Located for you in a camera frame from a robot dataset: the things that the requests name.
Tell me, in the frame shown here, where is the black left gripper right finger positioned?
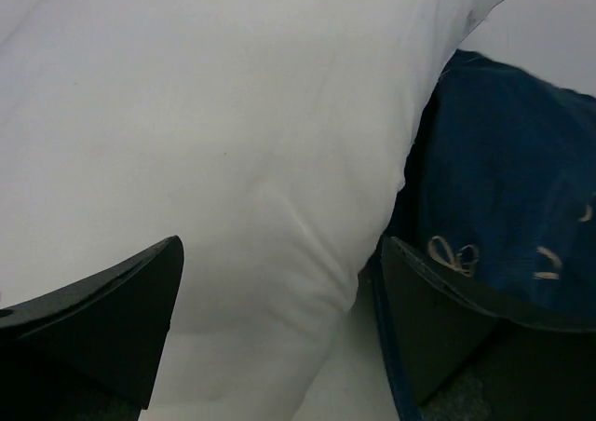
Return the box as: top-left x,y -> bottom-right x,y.
380,238 -> 595,420

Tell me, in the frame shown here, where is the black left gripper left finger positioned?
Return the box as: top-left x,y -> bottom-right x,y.
1,236 -> 184,420

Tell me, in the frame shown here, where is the blue embroidered pillowcase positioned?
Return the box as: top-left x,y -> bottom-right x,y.
358,48 -> 596,421

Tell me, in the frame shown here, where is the white pillow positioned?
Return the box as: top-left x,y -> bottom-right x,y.
1,0 -> 504,420

